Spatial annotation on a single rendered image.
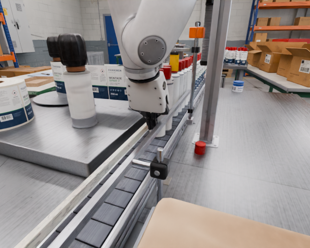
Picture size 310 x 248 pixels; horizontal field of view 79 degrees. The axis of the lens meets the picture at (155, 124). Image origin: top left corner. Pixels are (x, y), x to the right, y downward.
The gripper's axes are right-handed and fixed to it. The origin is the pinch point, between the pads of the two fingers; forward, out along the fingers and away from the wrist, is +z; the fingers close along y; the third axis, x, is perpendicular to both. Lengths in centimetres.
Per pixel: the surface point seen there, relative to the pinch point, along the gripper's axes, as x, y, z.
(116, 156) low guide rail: 15.1, 3.1, -2.2
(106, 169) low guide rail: 19.2, 3.1, -3.0
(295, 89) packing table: -135, -77, 67
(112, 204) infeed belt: 25.5, -1.6, -2.4
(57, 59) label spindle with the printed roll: -29, 58, -3
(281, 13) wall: -801, -171, 173
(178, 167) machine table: 6.6, -9.0, 9.6
